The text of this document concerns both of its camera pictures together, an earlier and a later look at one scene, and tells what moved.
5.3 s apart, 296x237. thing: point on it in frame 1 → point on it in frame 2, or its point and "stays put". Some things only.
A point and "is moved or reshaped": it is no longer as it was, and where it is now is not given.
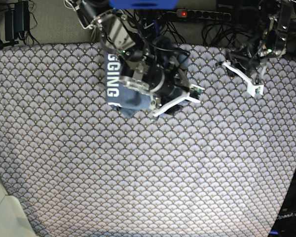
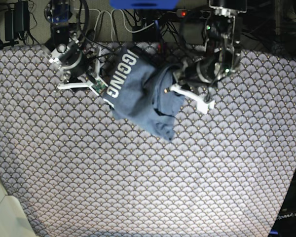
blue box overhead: (143, 4) stays put
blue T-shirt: (129, 99) is moved or reshaped
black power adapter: (17, 20) stays put
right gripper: (244, 57) → (200, 69)
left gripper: (157, 75) → (75, 63)
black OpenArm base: (291, 221) stays put
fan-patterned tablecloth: (222, 166) stays put
